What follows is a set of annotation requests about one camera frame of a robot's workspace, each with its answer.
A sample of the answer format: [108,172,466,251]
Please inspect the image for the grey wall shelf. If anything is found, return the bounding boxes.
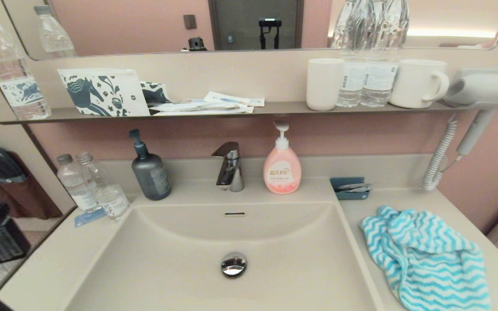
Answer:
[0,101,498,126]

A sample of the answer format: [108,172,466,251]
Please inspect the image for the chrome drain plug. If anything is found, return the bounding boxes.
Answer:
[220,251,248,279]

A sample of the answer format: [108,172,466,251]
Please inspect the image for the white hair dryer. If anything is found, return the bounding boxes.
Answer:
[443,68,498,156]

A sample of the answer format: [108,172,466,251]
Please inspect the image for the teal white striped towel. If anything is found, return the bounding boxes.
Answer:
[359,205,492,311]

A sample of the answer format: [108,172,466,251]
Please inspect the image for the white coiled dryer cord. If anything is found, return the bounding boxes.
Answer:
[421,114,464,192]

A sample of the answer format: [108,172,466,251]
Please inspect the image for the small horse print packet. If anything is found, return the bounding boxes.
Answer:
[140,80,172,105]

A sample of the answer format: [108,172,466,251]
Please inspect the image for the pink soap pump bottle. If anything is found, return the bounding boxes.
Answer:
[262,121,302,195]

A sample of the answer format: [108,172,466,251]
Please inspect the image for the clear tall water bottle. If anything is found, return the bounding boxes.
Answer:
[332,0,369,108]
[360,0,410,108]

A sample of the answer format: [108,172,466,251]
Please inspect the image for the water bottle horse label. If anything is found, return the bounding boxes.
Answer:
[0,4,52,121]

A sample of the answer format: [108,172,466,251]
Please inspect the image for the wall mirror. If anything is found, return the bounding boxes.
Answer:
[0,0,498,61]

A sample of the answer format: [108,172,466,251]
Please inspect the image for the white flat sachet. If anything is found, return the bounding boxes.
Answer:
[149,98,255,117]

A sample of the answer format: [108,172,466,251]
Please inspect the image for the white cup without handle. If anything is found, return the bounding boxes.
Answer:
[306,58,345,112]

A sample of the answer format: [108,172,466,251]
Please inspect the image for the brown hanging pouch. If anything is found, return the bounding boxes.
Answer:
[0,151,63,219]

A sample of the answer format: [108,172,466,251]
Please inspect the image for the clear water bottle plain label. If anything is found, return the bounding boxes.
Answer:
[56,154,101,214]

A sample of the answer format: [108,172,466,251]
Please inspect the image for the grey pump bottle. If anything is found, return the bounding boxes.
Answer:
[128,129,172,201]

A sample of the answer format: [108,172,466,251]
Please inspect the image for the blue card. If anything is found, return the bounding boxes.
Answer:
[74,208,107,228]

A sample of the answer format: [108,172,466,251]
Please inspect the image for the white mug with handle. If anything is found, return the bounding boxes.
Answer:
[389,59,450,110]

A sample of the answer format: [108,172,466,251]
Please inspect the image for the white sachet blue print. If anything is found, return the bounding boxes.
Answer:
[203,91,266,108]

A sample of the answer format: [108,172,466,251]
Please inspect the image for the beige ceramic sink basin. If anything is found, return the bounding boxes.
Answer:
[62,200,384,311]

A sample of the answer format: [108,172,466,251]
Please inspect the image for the grey sachets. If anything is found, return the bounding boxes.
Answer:
[338,183,373,193]

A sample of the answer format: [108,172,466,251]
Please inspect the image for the clear water bottle patterned label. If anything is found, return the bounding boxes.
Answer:
[76,151,130,221]

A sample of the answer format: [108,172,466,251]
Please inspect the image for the blue patterned tissue box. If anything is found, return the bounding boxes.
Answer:
[57,68,150,117]

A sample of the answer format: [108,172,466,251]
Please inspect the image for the chrome faucet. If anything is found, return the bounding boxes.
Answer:
[211,141,245,193]

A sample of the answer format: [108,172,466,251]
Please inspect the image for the blue soap tray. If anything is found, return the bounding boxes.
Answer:
[329,176,371,201]

